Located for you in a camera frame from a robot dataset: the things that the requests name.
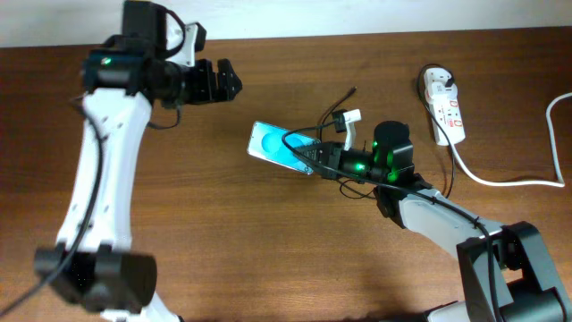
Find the blue screen Galaxy smartphone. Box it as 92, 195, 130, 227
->
247, 121, 313, 174

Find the black USB charging cable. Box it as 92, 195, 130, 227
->
317, 64, 457, 200

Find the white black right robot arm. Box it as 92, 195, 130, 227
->
291, 121, 571, 321

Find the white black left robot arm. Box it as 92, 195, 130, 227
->
34, 1, 242, 321

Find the white power strip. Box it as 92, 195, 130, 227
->
424, 67, 466, 146

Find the white power strip cord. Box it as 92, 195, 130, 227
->
449, 92, 572, 188

